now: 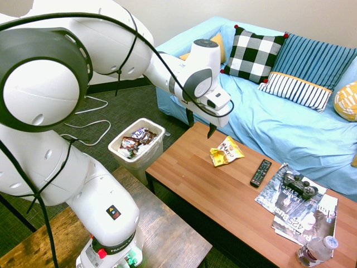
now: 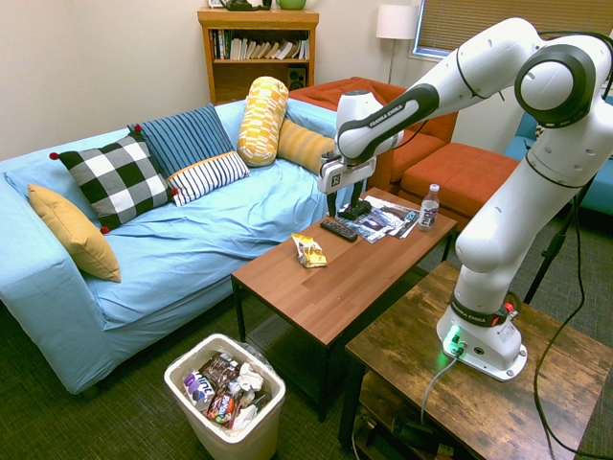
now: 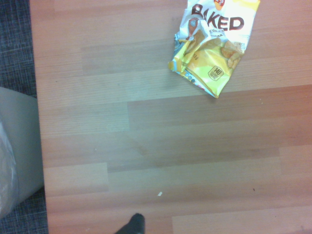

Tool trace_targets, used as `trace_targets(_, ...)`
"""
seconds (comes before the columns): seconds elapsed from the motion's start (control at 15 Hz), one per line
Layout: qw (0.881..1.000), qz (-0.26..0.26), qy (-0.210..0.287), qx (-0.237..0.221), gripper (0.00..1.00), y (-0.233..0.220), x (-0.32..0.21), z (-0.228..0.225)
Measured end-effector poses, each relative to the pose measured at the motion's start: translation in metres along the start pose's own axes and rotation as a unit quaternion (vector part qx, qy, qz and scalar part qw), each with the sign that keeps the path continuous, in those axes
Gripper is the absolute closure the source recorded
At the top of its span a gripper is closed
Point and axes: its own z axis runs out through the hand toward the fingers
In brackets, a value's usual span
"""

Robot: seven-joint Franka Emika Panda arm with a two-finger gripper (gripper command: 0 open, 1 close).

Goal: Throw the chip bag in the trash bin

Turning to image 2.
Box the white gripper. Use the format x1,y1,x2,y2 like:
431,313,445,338
317,156,377,219

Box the yellow chip bag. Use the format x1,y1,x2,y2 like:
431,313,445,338
291,232,329,269

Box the purple hint bottle trash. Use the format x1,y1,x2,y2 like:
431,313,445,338
182,369,216,413

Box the white plastic trash bin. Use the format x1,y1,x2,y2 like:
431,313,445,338
163,333,287,460

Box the black game controller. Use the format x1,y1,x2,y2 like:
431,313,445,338
336,199,373,222

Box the black tv remote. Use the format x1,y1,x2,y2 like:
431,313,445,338
319,217,360,243

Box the dark cover magazine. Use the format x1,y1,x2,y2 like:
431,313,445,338
333,194,410,244

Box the ochre striped pillow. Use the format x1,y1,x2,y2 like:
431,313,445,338
276,118,337,176

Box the business magazine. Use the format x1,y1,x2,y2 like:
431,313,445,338
382,205,422,241

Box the clear hint water bottle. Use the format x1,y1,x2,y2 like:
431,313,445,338
417,183,443,234

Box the wooden coffee table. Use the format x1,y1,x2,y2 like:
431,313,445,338
230,186,459,424

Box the orange armchair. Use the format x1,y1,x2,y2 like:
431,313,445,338
287,76,460,194

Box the yellow patterned bolster pillow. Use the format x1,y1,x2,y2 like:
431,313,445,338
236,76,290,168

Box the orange ottoman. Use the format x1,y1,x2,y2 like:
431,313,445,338
398,141,521,232

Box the white navy striped pillow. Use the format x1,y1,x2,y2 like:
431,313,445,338
166,150,251,208

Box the floor vent grille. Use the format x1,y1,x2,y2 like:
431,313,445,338
245,312,289,349

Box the light blue sofa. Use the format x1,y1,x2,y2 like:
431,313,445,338
0,98,370,395

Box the wooden bookshelf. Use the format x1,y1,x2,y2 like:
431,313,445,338
196,7,321,106

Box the blue striped pillow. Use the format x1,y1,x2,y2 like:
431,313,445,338
126,103,237,180

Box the row of books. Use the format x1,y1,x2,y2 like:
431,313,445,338
211,29,311,62

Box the white floor lamp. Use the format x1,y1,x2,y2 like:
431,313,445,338
375,4,421,86

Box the crumpled white paper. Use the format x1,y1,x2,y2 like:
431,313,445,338
236,361,265,393

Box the brown chocolate wrapper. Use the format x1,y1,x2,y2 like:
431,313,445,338
197,352,241,385

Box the window blinds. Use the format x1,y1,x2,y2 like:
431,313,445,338
413,0,613,61

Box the black white checkered pillow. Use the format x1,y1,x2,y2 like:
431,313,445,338
49,124,179,236

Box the red snack wrapper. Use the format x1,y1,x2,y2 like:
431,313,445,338
204,389,246,428

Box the rustic wooden robot table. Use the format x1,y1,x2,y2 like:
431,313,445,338
337,261,613,460

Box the teal chair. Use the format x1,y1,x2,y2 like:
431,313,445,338
502,94,613,218

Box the mustard yellow pillow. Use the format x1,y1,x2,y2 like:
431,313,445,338
27,183,123,284

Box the grey base cable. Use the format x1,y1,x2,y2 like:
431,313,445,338
420,353,462,424

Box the black camera stand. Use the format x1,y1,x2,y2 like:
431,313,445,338
523,175,598,306

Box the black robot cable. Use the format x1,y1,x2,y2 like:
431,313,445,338
497,29,613,456

